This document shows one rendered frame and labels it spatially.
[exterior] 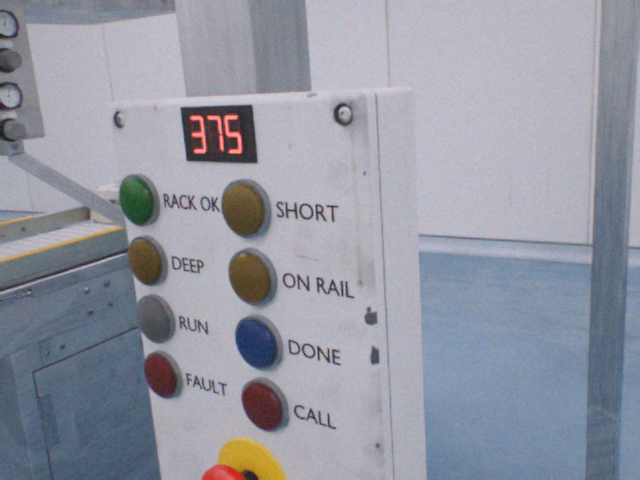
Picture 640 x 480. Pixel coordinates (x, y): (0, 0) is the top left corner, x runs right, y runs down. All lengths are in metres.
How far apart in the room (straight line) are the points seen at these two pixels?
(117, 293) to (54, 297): 0.12
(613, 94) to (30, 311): 1.12
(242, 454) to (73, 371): 0.89
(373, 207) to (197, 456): 0.21
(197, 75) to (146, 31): 4.89
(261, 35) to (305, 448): 0.24
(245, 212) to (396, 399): 0.12
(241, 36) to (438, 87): 3.77
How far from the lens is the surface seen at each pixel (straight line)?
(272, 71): 0.41
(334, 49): 4.42
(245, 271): 0.34
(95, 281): 1.19
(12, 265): 1.10
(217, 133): 0.34
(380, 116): 0.30
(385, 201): 0.31
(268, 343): 0.34
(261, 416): 0.37
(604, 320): 1.54
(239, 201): 0.33
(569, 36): 3.98
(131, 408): 1.37
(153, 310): 0.40
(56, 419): 1.27
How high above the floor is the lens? 1.16
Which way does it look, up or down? 14 degrees down
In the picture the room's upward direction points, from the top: 4 degrees counter-clockwise
